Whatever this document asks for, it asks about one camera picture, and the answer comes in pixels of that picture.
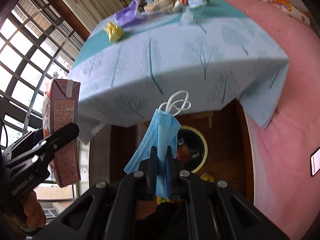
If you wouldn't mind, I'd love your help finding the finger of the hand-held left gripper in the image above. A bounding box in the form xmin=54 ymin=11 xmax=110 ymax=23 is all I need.
xmin=10 ymin=128 xmax=46 ymax=149
xmin=2 ymin=123 xmax=80 ymax=178

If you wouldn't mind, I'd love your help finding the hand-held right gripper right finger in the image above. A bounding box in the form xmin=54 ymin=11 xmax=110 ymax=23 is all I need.
xmin=166 ymin=146 xmax=290 ymax=240

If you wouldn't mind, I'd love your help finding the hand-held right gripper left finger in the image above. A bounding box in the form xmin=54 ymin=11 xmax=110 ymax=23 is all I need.
xmin=32 ymin=146 xmax=158 ymax=240

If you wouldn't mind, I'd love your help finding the pink drink carton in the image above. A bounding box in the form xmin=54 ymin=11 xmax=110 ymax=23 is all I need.
xmin=41 ymin=72 xmax=82 ymax=188

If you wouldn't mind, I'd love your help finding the yellow-rimmed round bin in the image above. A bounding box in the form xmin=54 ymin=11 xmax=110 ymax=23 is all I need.
xmin=175 ymin=126 xmax=209 ymax=173

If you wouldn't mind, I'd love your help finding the blue face mask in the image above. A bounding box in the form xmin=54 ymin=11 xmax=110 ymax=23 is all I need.
xmin=124 ymin=91 xmax=192 ymax=197

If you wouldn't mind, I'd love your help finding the purple plastic bag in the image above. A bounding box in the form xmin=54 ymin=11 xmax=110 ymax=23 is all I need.
xmin=114 ymin=0 xmax=151 ymax=32

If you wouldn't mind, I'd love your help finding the person's left hand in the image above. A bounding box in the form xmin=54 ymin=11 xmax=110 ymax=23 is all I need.
xmin=22 ymin=192 xmax=47 ymax=230

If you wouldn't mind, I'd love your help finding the orange wrapper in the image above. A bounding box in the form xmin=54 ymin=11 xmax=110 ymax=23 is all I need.
xmin=177 ymin=144 xmax=197 ymax=162

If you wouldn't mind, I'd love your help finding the window grille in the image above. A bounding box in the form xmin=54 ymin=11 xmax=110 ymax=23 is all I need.
xmin=0 ymin=0 xmax=87 ymax=205

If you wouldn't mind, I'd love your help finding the yellow crumpled paper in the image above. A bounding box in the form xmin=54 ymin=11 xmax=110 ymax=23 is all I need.
xmin=104 ymin=22 xmax=125 ymax=43

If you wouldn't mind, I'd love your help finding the pink bed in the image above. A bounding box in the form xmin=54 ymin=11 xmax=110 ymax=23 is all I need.
xmin=185 ymin=0 xmax=320 ymax=240

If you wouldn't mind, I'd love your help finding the smartphone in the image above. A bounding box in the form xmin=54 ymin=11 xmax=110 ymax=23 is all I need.
xmin=310 ymin=148 xmax=320 ymax=177

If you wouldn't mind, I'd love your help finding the clear crumpled plastic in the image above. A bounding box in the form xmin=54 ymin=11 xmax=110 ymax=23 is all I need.
xmin=180 ymin=11 xmax=195 ymax=26

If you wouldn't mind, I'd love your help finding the cream crumpled wrapper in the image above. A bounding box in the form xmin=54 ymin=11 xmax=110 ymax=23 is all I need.
xmin=153 ymin=0 xmax=183 ymax=14

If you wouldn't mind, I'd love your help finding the green snack packet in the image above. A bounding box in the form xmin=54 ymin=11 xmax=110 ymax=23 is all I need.
xmin=187 ymin=0 xmax=208 ymax=8

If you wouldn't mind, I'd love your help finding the black cable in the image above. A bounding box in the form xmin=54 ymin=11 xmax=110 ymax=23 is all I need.
xmin=0 ymin=117 xmax=8 ymax=153

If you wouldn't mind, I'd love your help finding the wooden table frame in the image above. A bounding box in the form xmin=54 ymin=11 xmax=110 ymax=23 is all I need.
xmin=175 ymin=111 xmax=214 ymax=129

